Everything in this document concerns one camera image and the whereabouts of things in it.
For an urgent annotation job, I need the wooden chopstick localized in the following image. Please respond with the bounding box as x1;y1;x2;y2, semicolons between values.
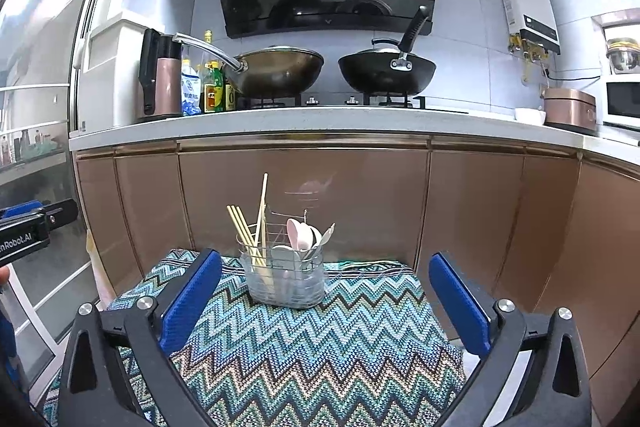
231;204;266;268
254;172;268;268
226;204;262;268

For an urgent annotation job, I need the white pink ceramic spoon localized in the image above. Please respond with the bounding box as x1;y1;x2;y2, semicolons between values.
297;222;321;251

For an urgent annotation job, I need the zigzag knitted cloth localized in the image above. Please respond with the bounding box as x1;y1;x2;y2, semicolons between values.
39;249;465;426

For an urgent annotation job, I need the white spoon in holder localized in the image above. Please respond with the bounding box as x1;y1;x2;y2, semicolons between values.
304;225;335;260

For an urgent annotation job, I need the white countertop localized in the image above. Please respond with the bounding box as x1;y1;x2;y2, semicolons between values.
68;106;639;167

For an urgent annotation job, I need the white bowl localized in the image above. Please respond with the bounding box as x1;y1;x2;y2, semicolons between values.
514;107;546;126

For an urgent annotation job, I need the green oil bottle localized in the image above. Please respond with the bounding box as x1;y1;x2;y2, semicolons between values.
201;61;224;114

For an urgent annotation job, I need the pink thermos kettle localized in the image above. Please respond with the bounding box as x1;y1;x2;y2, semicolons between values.
137;28;182;122

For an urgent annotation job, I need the white salt bag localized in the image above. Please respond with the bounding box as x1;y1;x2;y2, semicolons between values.
181;58;202;116

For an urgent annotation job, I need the pink rice cooker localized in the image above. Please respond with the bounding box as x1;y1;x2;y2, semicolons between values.
544;88;597;135

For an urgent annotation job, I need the white microwave oven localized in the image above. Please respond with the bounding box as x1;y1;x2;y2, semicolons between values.
603;78;640;130

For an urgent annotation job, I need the white gas water heater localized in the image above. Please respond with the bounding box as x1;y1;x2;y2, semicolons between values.
502;0;561;55

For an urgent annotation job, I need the wire utensil holder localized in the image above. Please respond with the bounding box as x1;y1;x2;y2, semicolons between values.
236;210;326;309

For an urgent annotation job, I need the bronze wok with steel handle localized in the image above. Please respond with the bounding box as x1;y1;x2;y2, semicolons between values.
172;32;324;98

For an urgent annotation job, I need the black wok with black handle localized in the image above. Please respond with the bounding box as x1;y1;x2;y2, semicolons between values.
338;5;436;98

